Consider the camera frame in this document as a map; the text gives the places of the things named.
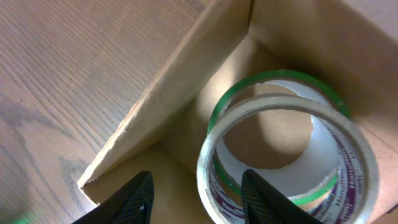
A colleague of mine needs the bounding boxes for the white masking tape roll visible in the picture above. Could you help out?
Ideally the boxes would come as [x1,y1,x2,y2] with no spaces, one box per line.
[197,94,379,223]

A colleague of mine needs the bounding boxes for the green tape roll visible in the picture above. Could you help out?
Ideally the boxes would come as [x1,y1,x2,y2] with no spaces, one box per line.
[206,68,352,207]

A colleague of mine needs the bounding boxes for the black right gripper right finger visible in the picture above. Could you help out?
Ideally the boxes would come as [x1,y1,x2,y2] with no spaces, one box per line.
[241,169,322,224]

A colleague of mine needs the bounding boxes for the brown cardboard box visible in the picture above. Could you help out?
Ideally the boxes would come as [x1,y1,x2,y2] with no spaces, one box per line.
[78,1,397,223]

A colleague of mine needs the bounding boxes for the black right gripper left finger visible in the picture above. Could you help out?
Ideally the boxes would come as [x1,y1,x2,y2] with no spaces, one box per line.
[73,170,155,224]

